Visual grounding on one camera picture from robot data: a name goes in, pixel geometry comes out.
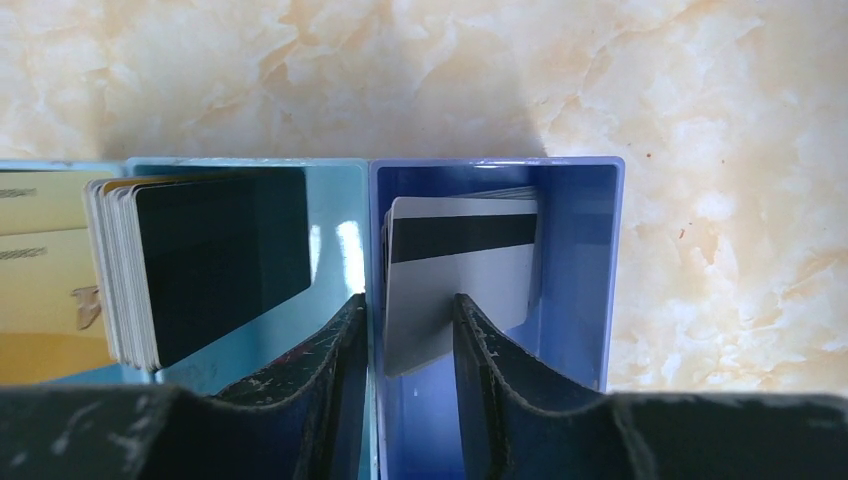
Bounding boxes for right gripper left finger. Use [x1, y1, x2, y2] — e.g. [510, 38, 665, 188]
[217, 294, 368, 479]

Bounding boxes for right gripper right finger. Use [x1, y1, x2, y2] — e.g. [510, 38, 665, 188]
[452, 294, 617, 479]

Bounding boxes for silver credit card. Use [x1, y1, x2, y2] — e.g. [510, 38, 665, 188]
[383, 187, 540, 377]

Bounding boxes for black credit card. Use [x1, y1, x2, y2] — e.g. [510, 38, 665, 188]
[83, 167, 312, 373]

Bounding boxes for gold credit card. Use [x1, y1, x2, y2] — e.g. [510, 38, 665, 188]
[0, 170, 121, 387]

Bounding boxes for purple drawer right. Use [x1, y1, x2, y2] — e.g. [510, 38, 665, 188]
[369, 157, 624, 479]

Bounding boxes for light blue drawer middle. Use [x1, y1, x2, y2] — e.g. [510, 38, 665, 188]
[96, 164, 364, 479]

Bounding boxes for light blue drawer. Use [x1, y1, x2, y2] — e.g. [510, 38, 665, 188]
[96, 164, 364, 479]
[0, 158, 154, 387]

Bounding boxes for light blue drawer left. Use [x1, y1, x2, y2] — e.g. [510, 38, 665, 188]
[0, 158, 154, 387]

